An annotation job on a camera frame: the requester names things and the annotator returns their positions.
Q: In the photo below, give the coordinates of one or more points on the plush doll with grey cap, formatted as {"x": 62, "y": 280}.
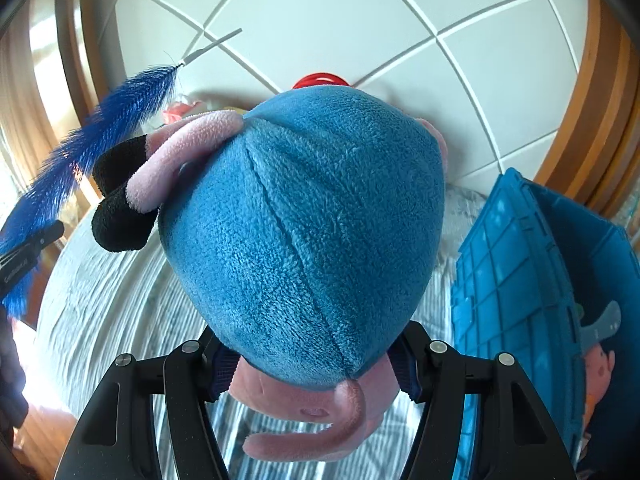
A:
{"x": 600, "y": 370}

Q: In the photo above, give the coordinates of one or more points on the blue plastic crate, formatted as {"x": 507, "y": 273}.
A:
{"x": 505, "y": 285}

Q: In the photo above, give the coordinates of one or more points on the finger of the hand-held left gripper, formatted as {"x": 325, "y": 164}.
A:
{"x": 30, "y": 255}

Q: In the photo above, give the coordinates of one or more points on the person's dark clothing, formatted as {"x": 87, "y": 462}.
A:
{"x": 9, "y": 375}

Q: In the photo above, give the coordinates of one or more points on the white padded headboard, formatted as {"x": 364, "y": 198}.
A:
{"x": 350, "y": 20}

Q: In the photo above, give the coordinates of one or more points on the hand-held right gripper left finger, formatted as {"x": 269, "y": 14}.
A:
{"x": 222, "y": 375}

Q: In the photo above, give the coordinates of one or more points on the wooden bed frame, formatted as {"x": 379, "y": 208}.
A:
{"x": 595, "y": 110}

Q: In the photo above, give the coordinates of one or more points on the beige curtain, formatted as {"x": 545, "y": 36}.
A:
{"x": 25, "y": 110}

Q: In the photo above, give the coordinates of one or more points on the red hard-shell carry case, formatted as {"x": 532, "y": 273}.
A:
{"x": 320, "y": 80}

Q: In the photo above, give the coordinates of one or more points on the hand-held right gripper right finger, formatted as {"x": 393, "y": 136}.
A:
{"x": 402, "y": 375}

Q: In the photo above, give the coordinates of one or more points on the blue pink pig plush toy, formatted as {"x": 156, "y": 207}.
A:
{"x": 310, "y": 235}

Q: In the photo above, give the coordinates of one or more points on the blue feather wand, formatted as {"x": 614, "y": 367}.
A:
{"x": 125, "y": 105}

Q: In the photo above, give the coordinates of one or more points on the white crinkled bed sheet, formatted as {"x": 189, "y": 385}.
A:
{"x": 100, "y": 310}

